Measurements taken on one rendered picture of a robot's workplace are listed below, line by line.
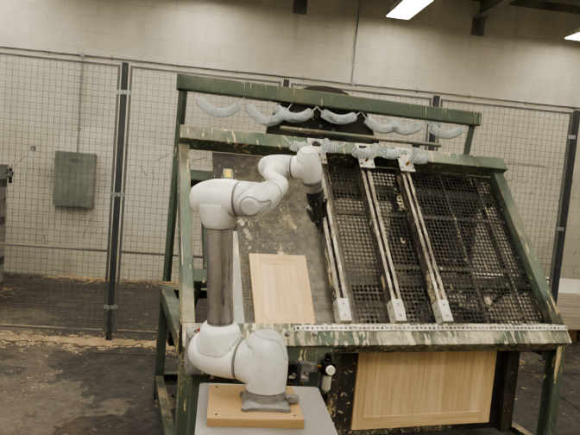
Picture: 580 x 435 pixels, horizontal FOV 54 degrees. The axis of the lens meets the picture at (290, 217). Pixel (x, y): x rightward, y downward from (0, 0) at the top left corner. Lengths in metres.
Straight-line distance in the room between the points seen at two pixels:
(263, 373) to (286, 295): 0.88
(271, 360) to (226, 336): 0.20
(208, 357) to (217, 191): 0.63
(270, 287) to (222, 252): 0.88
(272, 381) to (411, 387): 1.46
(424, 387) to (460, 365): 0.26
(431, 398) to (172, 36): 5.86
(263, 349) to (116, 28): 6.41
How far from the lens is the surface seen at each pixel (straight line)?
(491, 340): 3.35
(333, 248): 3.15
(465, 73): 8.57
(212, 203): 2.07
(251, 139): 3.40
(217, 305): 2.18
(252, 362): 2.16
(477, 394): 3.74
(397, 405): 3.48
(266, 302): 2.91
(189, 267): 2.89
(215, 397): 2.31
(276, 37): 7.98
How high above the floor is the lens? 1.66
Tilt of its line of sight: 5 degrees down
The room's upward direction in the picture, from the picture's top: 5 degrees clockwise
